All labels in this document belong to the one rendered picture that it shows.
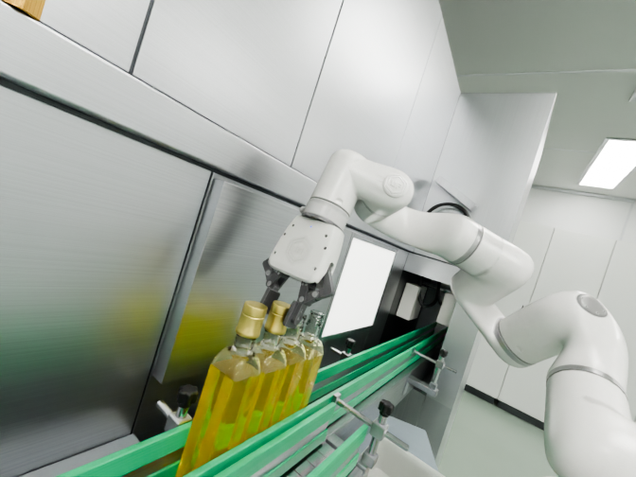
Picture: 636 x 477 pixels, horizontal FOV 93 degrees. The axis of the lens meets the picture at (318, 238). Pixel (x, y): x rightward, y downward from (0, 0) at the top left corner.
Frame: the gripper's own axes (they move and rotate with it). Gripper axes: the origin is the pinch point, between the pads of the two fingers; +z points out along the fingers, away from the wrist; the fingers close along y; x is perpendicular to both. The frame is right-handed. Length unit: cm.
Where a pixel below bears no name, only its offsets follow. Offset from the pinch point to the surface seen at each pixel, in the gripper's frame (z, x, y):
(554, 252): -168, 350, 63
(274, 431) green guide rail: 17.8, 7.7, 4.1
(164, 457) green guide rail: 24.5, -4.2, -3.8
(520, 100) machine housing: -118, 79, 12
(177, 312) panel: 7.7, -6.0, -13.7
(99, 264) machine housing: 4.4, -19.5, -15.4
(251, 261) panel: -4.9, 2.0, -12.1
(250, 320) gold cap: 2.9, -6.4, 0.6
